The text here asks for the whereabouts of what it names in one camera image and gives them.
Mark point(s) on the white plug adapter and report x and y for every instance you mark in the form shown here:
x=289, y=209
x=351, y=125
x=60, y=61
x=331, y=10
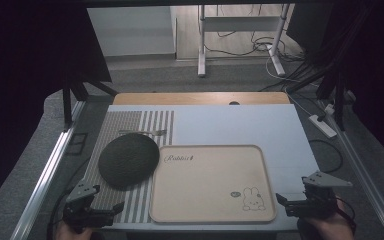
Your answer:
x=329, y=109

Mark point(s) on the dark curtain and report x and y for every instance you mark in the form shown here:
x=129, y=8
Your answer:
x=373, y=66
x=26, y=66

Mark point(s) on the wooden table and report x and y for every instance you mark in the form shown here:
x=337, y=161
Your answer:
x=186, y=98

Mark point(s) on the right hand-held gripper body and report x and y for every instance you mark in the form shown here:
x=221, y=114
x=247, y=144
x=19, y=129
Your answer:
x=320, y=200

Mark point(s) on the white metal desk frame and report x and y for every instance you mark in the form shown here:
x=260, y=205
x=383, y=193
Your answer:
x=201, y=40

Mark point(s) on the grey striped placemat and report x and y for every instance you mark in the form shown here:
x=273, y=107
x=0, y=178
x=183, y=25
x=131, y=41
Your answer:
x=126, y=121

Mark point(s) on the person's left hand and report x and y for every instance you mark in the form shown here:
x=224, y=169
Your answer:
x=70, y=234

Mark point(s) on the dark round woven mat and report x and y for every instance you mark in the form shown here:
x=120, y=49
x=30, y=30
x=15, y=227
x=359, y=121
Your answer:
x=128, y=160

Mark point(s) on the beige tray with rabbit print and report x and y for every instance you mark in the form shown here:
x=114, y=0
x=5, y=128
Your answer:
x=210, y=186

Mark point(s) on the white table board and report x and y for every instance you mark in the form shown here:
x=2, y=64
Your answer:
x=233, y=125

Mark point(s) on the aluminium rail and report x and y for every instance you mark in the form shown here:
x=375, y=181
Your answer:
x=363, y=173
x=46, y=176

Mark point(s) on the white cabinet panel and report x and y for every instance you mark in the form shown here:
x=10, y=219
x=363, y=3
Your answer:
x=130, y=30

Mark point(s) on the person's right hand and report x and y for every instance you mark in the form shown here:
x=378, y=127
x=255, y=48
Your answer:
x=330, y=228

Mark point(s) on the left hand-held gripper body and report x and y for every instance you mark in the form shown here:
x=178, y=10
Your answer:
x=81, y=193

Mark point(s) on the black metal stand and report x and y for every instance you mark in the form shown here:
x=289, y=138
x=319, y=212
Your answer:
x=67, y=103
x=339, y=100

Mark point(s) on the white power strip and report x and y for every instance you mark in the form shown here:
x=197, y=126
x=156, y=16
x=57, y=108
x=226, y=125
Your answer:
x=322, y=126

